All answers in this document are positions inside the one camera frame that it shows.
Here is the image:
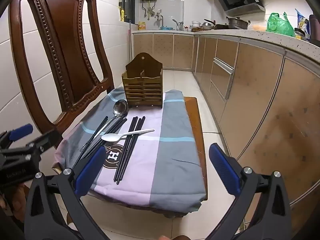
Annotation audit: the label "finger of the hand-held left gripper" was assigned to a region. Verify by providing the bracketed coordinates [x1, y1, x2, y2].
[25, 129, 63, 156]
[0, 124, 34, 151]

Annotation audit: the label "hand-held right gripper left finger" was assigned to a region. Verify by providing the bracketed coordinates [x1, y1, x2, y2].
[24, 145, 120, 240]

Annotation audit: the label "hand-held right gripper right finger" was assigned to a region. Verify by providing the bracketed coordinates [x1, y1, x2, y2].
[207, 143, 292, 240]

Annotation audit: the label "small white spoon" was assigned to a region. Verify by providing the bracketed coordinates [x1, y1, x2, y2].
[101, 129, 155, 142]

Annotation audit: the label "black chopstick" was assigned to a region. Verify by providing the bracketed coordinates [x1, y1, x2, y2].
[118, 116, 146, 183]
[114, 116, 136, 180]
[88, 118, 128, 158]
[85, 116, 126, 157]
[114, 116, 139, 182]
[72, 116, 108, 169]
[116, 116, 142, 184]

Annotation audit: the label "large metal spoon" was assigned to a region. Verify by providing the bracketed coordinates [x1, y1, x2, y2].
[80, 99, 129, 152]

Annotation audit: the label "wooden utensil holder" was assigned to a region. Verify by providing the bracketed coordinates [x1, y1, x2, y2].
[122, 52, 163, 109]

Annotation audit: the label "checked grey purple cloth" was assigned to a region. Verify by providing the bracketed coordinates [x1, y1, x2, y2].
[54, 87, 207, 212]

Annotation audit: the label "beige kitchen cabinets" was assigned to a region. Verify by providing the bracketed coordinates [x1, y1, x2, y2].
[132, 29, 320, 230]

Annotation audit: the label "carved wooden chair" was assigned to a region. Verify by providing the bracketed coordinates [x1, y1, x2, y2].
[9, 0, 208, 218]

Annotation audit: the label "black frying pan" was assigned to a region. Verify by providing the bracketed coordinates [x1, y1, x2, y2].
[204, 19, 228, 30]

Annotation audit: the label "large metal pot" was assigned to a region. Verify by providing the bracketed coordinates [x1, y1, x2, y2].
[226, 17, 250, 30]

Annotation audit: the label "green plastic bag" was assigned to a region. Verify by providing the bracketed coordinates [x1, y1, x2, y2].
[266, 12, 295, 37]

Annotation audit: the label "dark window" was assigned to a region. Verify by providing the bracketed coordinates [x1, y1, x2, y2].
[119, 0, 137, 24]

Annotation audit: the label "blue printed bag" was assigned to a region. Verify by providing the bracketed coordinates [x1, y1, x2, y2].
[295, 9, 312, 39]

